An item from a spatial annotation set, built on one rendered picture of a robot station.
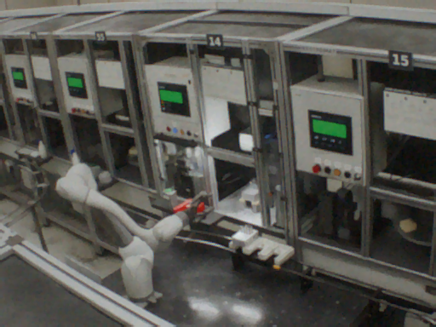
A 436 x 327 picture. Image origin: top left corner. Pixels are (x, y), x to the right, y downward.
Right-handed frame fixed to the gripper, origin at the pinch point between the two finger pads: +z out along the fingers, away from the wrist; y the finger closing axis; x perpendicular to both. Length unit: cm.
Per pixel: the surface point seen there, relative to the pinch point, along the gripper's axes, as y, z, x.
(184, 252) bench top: -44, 0, 29
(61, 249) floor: -112, 6, 215
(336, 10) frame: 93, 100, -32
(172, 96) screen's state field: 53, 18, 37
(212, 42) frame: 88, 21, 2
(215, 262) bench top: -44.4, 1.9, 4.1
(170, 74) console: 66, 20, 39
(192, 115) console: 42, 20, 25
